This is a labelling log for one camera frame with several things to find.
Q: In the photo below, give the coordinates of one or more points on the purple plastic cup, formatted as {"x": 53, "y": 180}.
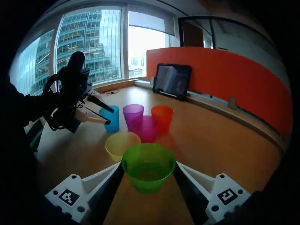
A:
{"x": 132, "y": 113}

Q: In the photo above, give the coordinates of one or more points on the yellow plastic cup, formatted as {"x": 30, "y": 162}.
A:
{"x": 118, "y": 146}

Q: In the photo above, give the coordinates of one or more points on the blue plastic cup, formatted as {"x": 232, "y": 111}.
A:
{"x": 113, "y": 123}

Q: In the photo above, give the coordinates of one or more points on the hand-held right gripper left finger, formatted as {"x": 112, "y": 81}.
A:
{"x": 90, "y": 187}

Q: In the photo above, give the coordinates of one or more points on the black tablet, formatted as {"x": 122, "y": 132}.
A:
{"x": 172, "y": 80}

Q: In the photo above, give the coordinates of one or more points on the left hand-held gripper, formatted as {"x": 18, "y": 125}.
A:
{"x": 69, "y": 93}

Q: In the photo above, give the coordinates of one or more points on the orange plastic cup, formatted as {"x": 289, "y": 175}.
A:
{"x": 163, "y": 117}

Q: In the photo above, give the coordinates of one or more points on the green plastic cup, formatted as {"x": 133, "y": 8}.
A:
{"x": 148, "y": 167}

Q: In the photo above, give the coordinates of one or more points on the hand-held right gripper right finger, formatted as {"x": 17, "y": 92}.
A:
{"x": 207, "y": 191}

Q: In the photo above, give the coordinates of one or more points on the pink plastic cup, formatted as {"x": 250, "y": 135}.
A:
{"x": 145, "y": 129}

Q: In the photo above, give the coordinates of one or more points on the red desk screen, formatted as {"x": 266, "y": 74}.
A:
{"x": 225, "y": 77}

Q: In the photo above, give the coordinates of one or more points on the person's left forearm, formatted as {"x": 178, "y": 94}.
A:
{"x": 23, "y": 110}

